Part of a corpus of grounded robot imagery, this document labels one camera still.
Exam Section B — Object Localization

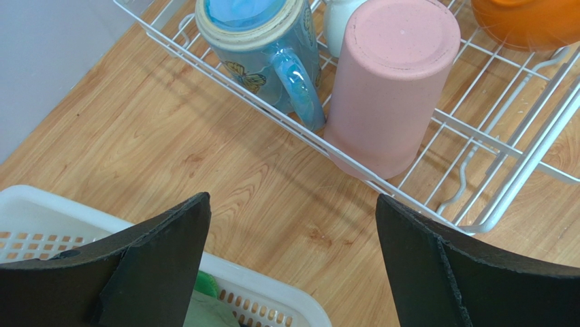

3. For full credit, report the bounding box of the orange bowl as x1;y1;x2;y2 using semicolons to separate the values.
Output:
471;0;579;52

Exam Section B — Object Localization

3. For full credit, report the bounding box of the green cloth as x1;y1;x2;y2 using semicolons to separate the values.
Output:
183;290;240;327

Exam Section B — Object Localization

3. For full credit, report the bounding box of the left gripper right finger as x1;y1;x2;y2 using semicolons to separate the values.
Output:
375;194;579;326

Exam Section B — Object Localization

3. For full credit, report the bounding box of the white flower-shaped bowl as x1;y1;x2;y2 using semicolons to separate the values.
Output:
323;0;366;58

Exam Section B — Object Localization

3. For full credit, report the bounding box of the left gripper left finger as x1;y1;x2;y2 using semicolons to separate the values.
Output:
1;192;211;326

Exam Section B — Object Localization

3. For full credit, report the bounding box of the pink cup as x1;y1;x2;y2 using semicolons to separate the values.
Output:
323;1;460;179

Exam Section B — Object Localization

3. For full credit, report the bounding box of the white plastic basket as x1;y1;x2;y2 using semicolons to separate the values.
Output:
1;185;332;326

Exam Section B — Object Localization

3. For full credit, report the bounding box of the blue butterfly mug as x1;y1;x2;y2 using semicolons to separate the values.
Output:
195;1;325;131

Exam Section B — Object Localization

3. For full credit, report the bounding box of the white wire dish rack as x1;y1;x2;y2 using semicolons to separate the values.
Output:
118;1;579;235

